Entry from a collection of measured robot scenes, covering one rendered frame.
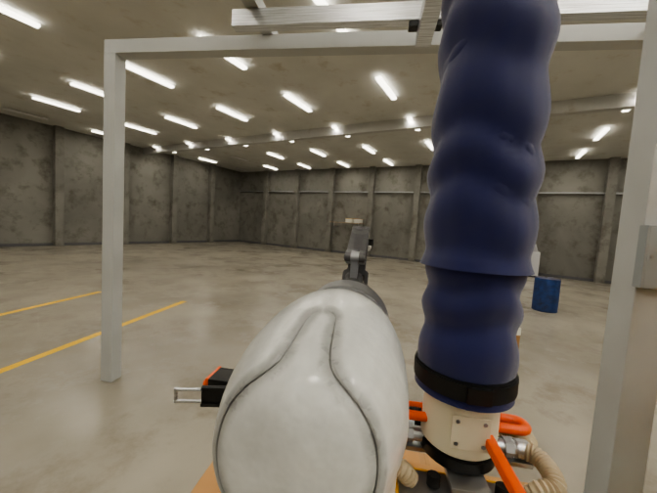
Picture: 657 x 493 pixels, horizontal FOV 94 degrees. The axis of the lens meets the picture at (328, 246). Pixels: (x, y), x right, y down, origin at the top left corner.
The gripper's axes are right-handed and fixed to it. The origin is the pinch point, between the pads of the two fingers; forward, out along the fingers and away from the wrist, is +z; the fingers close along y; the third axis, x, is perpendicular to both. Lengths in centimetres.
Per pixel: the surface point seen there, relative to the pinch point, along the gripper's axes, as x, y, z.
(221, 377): -36, 32, 20
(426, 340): 15.2, 15.0, 18.6
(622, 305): 128, 22, 124
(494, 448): 28.9, 33.1, 11.6
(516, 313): 31.8, 5.7, 14.9
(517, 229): 28.9, -11.5, 11.7
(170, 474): -119, 157, 115
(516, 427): 37, 33, 21
